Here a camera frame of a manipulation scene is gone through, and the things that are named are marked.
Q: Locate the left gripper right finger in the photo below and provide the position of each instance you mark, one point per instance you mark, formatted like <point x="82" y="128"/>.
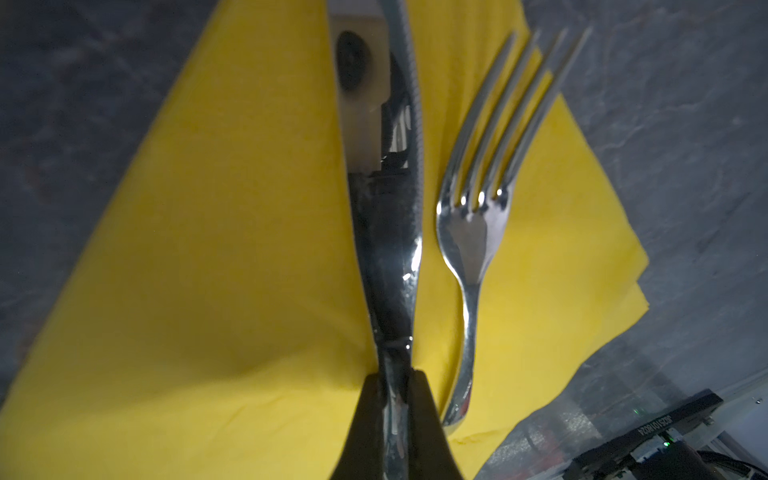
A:
<point x="430" y="457"/>

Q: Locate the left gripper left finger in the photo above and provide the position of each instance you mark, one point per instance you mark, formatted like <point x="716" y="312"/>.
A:
<point x="362" y="454"/>

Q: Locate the silver fork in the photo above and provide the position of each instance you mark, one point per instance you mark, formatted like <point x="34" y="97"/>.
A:
<point x="477" y="189"/>

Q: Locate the silver knife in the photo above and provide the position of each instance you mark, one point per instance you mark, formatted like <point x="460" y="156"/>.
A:
<point x="382" y="134"/>

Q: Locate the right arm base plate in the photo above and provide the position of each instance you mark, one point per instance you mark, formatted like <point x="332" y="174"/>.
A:
<point x="645" y="440"/>

